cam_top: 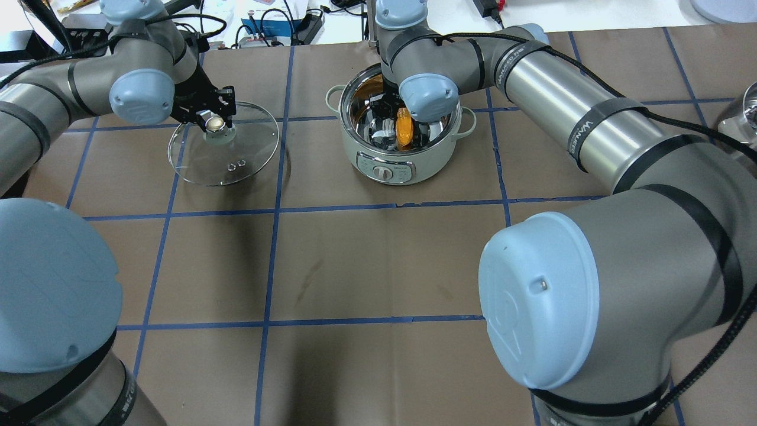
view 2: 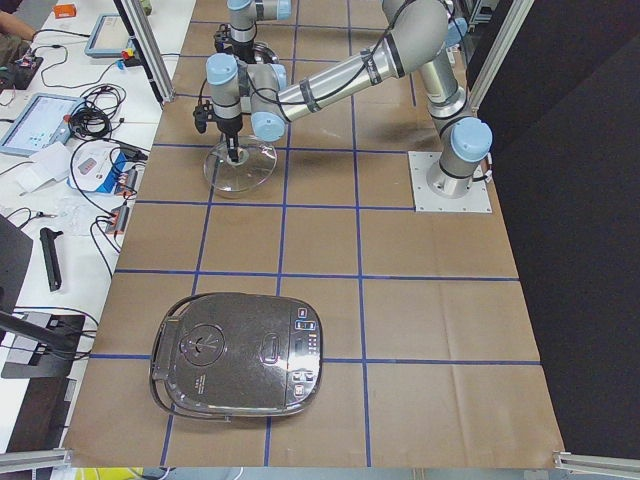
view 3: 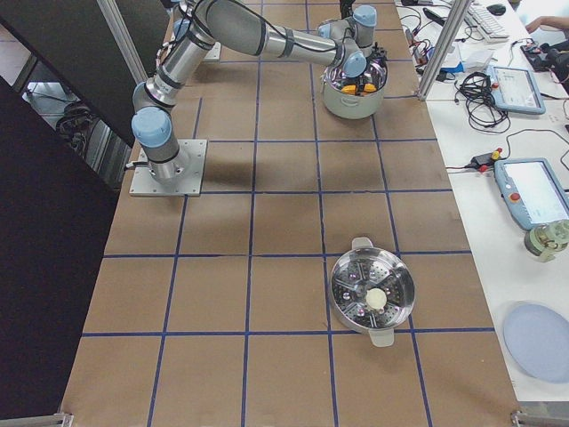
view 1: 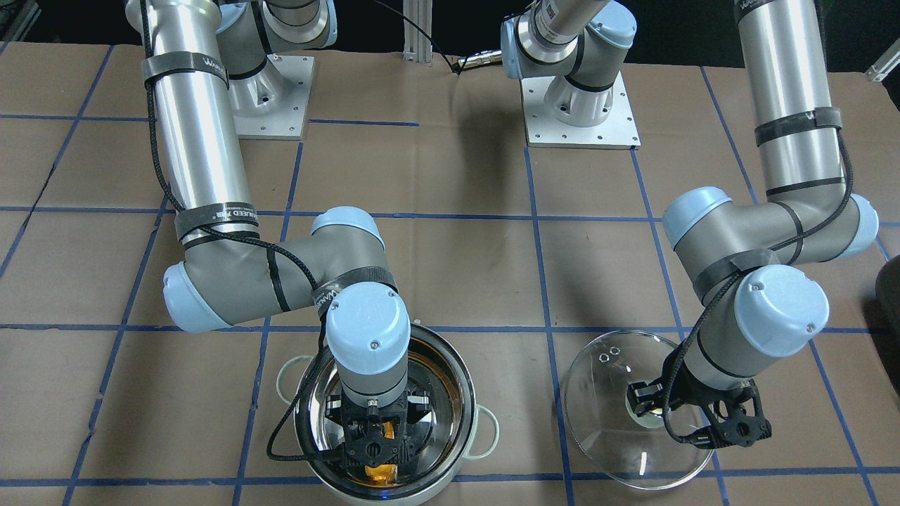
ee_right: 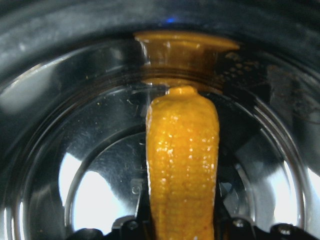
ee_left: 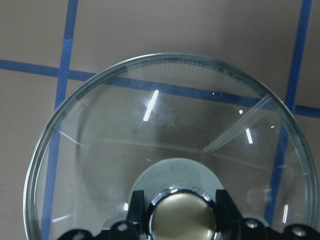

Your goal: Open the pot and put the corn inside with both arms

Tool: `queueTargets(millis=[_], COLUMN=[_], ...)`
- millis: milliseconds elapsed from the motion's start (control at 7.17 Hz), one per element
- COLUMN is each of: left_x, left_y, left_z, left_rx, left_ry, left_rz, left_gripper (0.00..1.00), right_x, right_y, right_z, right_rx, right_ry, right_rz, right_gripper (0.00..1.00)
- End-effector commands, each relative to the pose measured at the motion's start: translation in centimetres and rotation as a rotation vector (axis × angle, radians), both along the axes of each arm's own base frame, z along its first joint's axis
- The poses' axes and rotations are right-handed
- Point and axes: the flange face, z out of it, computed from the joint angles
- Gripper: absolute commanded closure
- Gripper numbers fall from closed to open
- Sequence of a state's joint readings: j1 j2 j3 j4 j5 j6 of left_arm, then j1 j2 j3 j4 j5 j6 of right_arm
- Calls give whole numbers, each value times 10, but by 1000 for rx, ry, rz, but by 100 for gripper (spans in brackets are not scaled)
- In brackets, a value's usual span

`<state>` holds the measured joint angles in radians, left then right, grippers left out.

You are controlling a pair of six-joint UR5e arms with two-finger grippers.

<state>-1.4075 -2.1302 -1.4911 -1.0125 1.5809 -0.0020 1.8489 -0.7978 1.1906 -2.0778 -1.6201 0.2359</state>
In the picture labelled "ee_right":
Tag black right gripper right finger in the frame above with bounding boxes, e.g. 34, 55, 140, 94
270, 223, 318, 240

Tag yellow corn cob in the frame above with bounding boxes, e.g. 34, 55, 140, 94
145, 86, 220, 240

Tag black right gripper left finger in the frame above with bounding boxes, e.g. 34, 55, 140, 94
67, 228, 103, 240

